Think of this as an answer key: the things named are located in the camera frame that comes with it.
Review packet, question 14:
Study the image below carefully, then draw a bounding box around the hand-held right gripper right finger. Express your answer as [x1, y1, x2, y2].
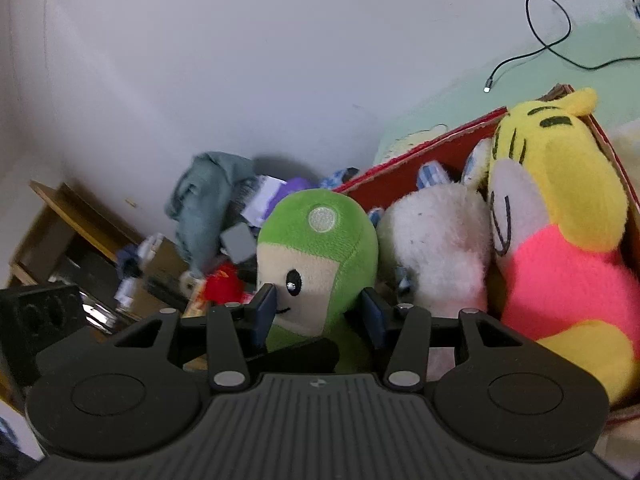
[360, 287, 526, 392]

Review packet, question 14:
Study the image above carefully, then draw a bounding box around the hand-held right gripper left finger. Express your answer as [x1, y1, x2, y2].
[112, 284, 278, 394]

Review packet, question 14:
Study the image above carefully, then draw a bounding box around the green plush toy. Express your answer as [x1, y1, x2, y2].
[255, 190, 381, 376]

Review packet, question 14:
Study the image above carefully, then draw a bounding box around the white plush rabbit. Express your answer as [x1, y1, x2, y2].
[369, 137, 496, 321]

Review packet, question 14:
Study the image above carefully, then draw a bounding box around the red cardboard box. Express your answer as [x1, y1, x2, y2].
[332, 84, 640, 426]

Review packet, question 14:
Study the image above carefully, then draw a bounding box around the yellow plush tiger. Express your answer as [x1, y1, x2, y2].
[487, 87, 640, 406]

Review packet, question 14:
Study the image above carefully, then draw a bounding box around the red plush toy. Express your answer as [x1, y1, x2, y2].
[202, 262, 252, 307]

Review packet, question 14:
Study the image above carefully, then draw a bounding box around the small grey box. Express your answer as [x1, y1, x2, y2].
[220, 222, 259, 264]

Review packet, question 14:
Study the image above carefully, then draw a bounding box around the wooden shelf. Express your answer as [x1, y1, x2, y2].
[10, 180, 201, 322]

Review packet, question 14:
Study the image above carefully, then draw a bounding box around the grey cloth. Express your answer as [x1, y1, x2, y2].
[165, 151, 258, 273]

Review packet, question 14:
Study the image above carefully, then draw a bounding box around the blue white checked cloth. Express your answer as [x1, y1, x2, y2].
[320, 166, 362, 192]

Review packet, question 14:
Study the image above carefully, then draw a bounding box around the black cable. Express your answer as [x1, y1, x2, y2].
[484, 0, 640, 93]

